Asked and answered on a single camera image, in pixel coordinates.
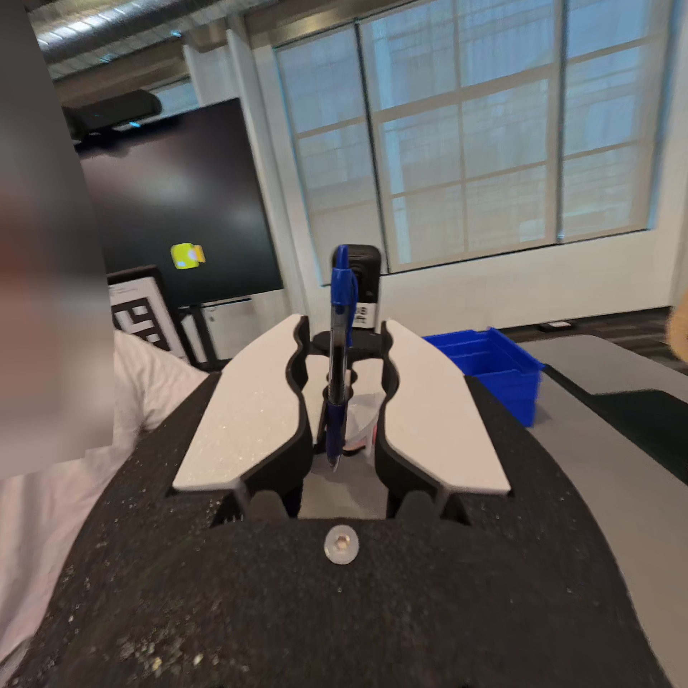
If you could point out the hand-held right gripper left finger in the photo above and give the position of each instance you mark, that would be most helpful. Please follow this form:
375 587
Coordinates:
242 419

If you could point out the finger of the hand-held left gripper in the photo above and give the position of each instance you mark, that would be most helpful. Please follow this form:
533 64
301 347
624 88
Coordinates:
316 395
368 384

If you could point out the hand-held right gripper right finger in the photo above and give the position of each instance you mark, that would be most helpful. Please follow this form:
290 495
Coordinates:
446 424

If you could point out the blue retractable pen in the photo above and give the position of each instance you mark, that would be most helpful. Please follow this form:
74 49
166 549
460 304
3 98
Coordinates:
336 424

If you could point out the blue plastic bin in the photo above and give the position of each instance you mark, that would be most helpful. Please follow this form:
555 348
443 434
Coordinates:
505 376

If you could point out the white cabinet black legs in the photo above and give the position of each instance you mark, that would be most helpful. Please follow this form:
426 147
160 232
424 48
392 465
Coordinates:
226 322

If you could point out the black white marker board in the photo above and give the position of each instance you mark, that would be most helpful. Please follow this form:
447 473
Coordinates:
140 317

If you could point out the black floor outlet box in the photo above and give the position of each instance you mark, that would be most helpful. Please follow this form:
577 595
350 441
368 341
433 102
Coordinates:
556 324

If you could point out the large grid window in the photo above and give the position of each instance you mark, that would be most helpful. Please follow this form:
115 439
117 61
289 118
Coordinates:
430 134

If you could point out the black video bar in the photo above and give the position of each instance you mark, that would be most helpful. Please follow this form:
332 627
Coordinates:
118 110

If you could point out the large black wall screen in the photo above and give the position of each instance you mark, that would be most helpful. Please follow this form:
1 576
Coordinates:
177 188

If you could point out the silver ceiling duct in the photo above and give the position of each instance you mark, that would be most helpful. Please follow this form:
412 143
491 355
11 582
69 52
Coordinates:
107 27

